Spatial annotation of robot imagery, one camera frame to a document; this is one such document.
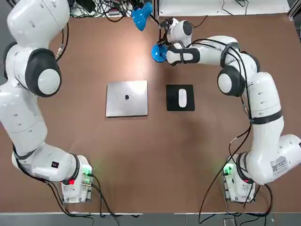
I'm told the silver closed laptop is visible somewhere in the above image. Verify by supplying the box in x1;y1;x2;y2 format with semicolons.
105;80;149;118

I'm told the blue desk lamp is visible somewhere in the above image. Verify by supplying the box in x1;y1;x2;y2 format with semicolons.
131;2;169;63

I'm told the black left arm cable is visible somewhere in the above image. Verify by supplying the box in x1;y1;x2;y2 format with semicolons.
55;22;71;59

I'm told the black mouse mat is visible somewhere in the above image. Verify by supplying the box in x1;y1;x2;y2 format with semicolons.
166;84;196;112

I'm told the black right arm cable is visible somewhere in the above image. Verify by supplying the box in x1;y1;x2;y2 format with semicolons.
181;39;256;123

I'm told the black left base cable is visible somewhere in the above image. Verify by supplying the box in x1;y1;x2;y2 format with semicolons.
90;174;119;217

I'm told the black right base cable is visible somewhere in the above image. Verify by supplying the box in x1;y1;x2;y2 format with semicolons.
198;126;250;224

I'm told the black base cable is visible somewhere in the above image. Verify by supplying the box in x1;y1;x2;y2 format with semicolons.
198;126;250;224
90;174;119;217

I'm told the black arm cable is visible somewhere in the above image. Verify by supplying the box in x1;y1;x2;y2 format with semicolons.
181;39;256;123
55;22;71;59

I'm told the black lamp power cord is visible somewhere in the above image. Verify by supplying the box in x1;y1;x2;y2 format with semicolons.
190;15;209;28

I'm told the aluminium frame post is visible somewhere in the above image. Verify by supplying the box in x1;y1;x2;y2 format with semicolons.
288;0;301;22
152;0;161;17

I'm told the white computer mouse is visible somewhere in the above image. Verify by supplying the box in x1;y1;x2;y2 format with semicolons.
178;88;188;108

